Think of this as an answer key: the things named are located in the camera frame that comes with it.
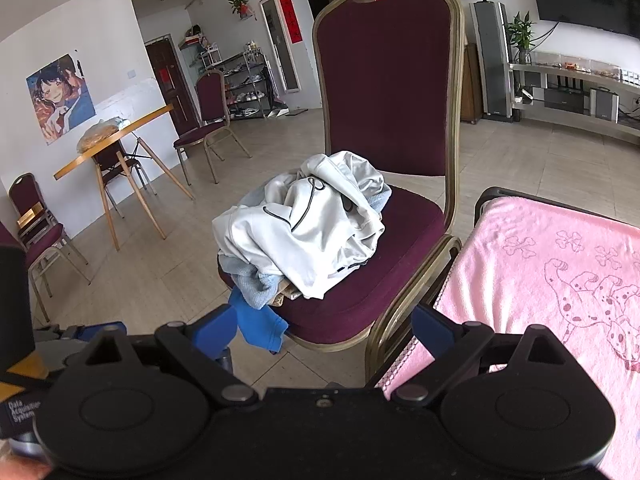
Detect wooden table with slanted legs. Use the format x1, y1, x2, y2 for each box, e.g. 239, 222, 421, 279
54, 104, 195, 252

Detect black table frame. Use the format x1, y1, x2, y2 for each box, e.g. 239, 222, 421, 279
467, 186, 640, 241

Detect bag of bread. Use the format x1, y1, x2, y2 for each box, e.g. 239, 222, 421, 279
76, 117, 132, 153

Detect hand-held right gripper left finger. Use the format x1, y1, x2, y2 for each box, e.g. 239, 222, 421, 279
82, 304, 261, 405

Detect dark chair with metal legs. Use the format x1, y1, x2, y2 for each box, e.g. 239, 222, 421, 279
92, 137, 151, 218

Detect wall poster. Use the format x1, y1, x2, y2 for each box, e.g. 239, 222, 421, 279
26, 51, 97, 146

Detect tall grey speaker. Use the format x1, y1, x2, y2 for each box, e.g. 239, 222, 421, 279
469, 1, 516, 122

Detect pink printed blanket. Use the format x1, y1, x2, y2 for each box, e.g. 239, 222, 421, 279
375, 197, 640, 480

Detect brown door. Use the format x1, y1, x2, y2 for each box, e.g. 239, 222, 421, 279
145, 35, 201, 133

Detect green bamboo plant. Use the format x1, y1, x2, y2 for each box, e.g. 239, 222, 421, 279
505, 10, 538, 65

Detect grey television stand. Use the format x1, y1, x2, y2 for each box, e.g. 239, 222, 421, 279
507, 52, 640, 146

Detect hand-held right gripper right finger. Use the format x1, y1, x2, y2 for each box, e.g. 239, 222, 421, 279
385, 304, 556, 408

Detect wooden cabinet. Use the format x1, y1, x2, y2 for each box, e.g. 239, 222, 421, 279
459, 42, 483, 123

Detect metal shoe rack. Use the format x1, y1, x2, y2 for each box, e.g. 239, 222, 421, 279
220, 50, 273, 120

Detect white sweatshirt with dark script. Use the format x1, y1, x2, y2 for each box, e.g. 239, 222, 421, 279
211, 150, 392, 302

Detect white storage rack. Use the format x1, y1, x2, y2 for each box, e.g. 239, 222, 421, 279
200, 44, 224, 74

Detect black router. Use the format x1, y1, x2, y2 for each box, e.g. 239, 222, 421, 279
544, 72, 586, 113

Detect maroon banquet chair gold frame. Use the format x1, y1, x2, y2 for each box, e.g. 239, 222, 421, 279
217, 0, 466, 386

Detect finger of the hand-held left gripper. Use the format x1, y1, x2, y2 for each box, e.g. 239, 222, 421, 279
32, 321, 127, 361

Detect beige garment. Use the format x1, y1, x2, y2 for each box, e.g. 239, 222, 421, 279
270, 282, 302, 307

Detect tall wall mirror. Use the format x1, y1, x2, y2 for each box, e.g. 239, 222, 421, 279
258, 0, 302, 93

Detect bright blue garment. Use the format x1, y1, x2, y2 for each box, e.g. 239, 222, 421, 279
227, 290, 290, 353

